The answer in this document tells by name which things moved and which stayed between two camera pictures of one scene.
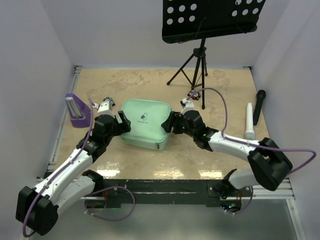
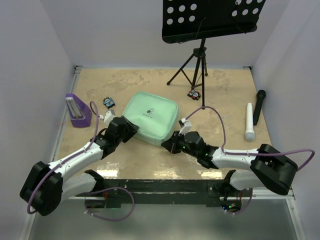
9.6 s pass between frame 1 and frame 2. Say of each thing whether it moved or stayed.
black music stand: stayed
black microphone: stayed
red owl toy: stayed
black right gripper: moved
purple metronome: stayed
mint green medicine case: moved
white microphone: stayed
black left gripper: moved
